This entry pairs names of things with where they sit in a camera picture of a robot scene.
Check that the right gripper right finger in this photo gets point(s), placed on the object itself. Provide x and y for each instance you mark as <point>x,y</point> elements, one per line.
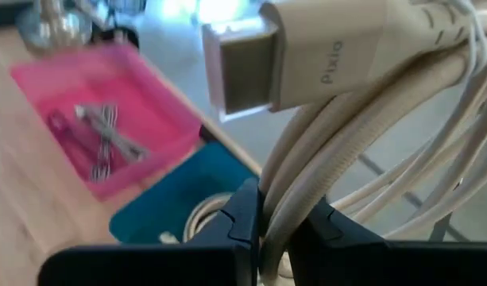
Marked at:
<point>346,262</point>

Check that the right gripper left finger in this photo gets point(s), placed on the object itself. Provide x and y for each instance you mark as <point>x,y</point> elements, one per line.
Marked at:
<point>227,258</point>

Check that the blue plastic bin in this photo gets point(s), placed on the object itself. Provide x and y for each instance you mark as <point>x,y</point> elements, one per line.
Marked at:
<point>175,190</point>

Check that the white shade table lamp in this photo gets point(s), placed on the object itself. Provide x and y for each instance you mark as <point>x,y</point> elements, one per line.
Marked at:
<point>56,28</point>

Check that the pink plastic bin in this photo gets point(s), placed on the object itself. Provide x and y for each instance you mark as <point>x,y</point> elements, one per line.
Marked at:
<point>148,111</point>

